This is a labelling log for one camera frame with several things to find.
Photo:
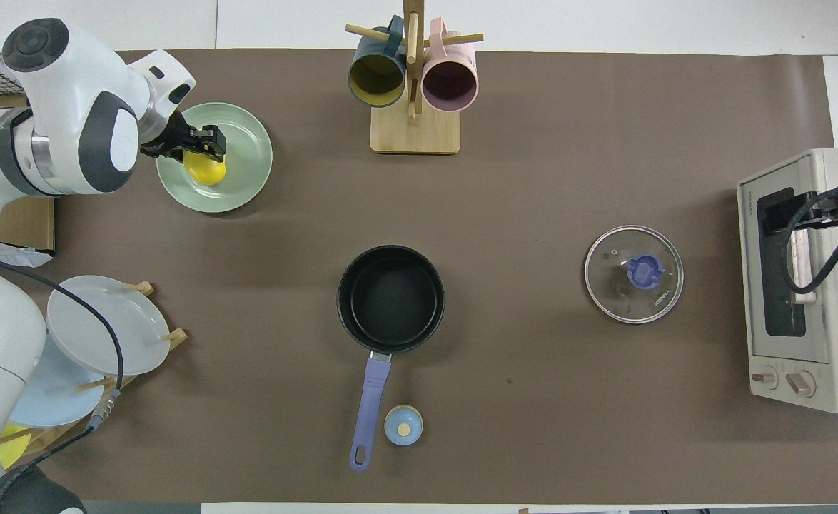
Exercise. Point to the white patterned plastic bag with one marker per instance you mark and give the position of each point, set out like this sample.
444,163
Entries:
23,257

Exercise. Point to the yellow plate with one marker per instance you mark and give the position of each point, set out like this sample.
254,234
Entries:
11,446

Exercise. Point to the pink ribbed mug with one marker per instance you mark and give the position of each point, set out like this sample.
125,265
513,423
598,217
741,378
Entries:
450,82

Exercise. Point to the wooden mug tree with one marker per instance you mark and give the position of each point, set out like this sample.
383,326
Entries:
415,132

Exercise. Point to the yellow lemon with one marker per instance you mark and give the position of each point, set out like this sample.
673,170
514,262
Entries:
205,173

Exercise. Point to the dark blue saucepan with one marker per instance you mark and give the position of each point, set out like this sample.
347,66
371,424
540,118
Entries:
390,300

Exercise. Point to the glass lid blue knob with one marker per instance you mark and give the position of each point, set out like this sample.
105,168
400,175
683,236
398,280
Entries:
645,271

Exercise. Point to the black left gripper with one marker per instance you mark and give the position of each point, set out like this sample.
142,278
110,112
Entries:
180,143

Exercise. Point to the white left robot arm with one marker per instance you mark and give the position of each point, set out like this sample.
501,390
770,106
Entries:
69,93

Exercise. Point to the wooden plate rack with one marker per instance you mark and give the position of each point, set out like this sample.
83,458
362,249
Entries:
175,335

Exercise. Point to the light green plate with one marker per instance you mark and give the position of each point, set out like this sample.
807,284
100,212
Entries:
248,157

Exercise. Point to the brown table mat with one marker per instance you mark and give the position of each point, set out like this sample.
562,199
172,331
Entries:
533,178

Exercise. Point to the dark teal mug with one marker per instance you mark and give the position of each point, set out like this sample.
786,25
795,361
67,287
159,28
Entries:
376,75

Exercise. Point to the grey plate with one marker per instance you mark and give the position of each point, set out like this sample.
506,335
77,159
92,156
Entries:
76,343

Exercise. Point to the light blue plate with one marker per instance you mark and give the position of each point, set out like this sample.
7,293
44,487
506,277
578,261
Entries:
48,392

